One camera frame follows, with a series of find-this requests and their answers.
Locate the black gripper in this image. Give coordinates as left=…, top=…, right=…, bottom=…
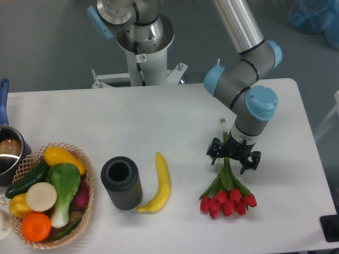
left=206, top=131, right=261, bottom=175

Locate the red tulip bouquet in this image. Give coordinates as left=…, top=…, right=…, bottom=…
left=199, top=117, right=258, bottom=220

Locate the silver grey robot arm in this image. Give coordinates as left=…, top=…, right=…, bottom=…
left=87, top=1, right=282, bottom=170

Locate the yellow banana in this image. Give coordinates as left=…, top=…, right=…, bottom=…
left=136, top=152, right=171, bottom=213

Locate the dark grey ribbed vase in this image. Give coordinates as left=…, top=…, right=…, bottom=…
left=101, top=156, right=143, bottom=211

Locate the black device at edge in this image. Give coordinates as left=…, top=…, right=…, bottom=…
left=319, top=214, right=338, bottom=242

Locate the blue plastic bag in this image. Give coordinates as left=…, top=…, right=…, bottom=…
left=289, top=1, right=338, bottom=49

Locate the purple red onion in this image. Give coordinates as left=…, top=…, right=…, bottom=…
left=73, top=178, right=90, bottom=208

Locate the green bok choy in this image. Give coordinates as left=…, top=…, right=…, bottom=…
left=46, top=163, right=81, bottom=228

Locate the yellow squash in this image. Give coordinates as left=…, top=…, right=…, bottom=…
left=43, top=147, right=86, bottom=175

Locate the green chili pepper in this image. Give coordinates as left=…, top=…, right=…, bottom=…
left=50, top=217, right=82, bottom=241

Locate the dark green cucumber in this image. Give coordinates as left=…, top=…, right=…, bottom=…
left=5, top=159, right=50, bottom=199

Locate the white round radish slice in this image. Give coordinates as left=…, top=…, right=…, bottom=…
left=25, top=182, right=57, bottom=212

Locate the woven wicker basket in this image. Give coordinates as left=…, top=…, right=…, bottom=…
left=10, top=142, right=94, bottom=250

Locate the orange fruit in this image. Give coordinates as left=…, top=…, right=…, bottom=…
left=21, top=213, right=51, bottom=242

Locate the blue saucepan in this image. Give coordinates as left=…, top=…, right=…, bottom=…
left=1, top=78, right=31, bottom=186

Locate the yellow bell pepper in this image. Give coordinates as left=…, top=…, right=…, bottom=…
left=10, top=193, right=33, bottom=219

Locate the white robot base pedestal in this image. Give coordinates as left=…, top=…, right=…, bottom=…
left=91, top=31, right=222, bottom=89

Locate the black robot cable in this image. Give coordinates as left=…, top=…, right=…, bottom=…
left=133, top=41, right=147, bottom=87

